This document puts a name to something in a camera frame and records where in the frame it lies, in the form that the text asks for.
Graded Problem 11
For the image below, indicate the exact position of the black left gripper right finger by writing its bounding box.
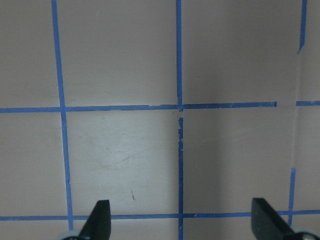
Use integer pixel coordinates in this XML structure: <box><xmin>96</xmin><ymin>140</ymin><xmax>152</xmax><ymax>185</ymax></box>
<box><xmin>251</xmin><ymin>198</ymin><xmax>296</xmax><ymax>240</ymax></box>

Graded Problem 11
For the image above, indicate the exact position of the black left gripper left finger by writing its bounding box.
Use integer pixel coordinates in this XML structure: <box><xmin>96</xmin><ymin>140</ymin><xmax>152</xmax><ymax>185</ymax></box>
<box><xmin>77</xmin><ymin>200</ymin><xmax>111</xmax><ymax>240</ymax></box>

